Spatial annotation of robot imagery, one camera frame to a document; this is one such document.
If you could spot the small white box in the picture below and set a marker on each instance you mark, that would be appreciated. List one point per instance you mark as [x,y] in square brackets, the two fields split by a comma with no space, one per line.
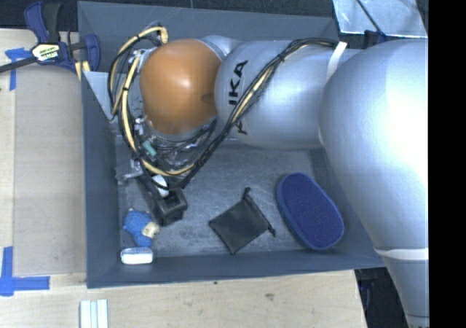
[137,256]

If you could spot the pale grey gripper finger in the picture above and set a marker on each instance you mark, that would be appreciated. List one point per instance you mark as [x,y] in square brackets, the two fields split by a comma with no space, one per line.
[128,174]

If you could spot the black cylinder on white bracket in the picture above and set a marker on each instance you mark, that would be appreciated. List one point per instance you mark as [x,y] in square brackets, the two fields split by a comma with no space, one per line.
[172,207]

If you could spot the blue toy figure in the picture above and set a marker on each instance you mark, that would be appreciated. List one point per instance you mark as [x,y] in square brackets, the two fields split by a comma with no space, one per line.
[137,225]

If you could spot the grey metal bin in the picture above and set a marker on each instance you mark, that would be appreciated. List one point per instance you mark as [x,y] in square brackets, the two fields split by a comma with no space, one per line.
[225,188]

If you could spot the blue oval sponge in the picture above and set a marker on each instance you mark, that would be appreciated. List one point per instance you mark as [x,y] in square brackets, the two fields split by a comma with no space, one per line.
[309,211]

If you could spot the pale wood board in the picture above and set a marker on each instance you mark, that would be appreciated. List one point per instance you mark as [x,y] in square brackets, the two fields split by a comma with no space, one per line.
[47,173]

